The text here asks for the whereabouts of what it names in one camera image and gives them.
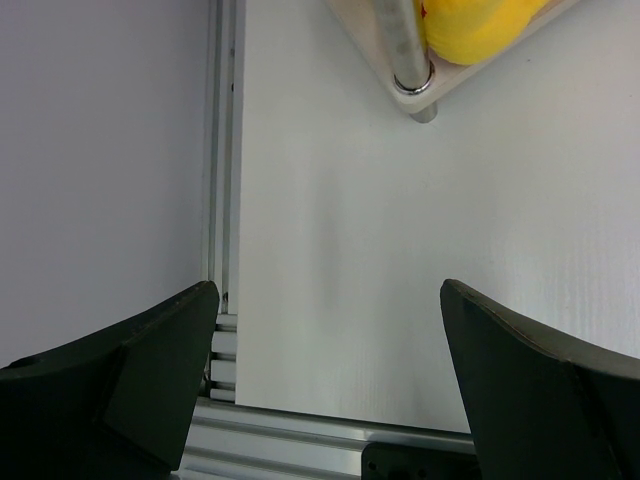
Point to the aluminium front rail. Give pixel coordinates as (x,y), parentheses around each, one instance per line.
(228,441)

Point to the yellow plush lower shelf left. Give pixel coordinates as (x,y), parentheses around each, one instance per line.
(468,32)

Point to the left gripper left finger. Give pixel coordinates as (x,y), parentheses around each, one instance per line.
(115,404)

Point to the white two-tier shelf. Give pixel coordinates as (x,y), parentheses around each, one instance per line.
(387,33)

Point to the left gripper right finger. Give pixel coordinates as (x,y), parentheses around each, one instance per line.
(540,403)

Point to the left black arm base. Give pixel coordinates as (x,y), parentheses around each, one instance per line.
(381,461)

